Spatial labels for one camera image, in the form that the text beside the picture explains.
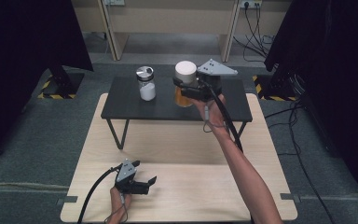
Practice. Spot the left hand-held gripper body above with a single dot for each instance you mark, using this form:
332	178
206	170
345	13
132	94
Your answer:
127	185

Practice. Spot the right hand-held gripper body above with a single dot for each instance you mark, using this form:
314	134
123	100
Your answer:
213	87

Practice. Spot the orange jar with white lid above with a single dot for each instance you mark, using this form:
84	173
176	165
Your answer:
185	71

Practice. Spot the glass jar with silver lid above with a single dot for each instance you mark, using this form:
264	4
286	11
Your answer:
147	91

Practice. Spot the black shelf with metal legs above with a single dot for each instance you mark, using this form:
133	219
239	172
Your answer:
127	105

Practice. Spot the person's left hand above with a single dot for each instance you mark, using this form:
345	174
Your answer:
119	200

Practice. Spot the person's right hand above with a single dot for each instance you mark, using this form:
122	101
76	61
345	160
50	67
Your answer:
214	113

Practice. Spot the black stand base striped tape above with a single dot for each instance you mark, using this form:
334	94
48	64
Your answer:
265	85
74	82

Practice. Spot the grey tape patch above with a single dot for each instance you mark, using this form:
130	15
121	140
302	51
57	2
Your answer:
289	196
70	199

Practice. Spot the beige desk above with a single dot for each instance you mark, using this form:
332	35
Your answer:
174	18

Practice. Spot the black curtain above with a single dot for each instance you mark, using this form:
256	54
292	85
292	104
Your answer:
18	46
338	62

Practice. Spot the white wall socket with plugs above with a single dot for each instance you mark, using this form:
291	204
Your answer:
251	3

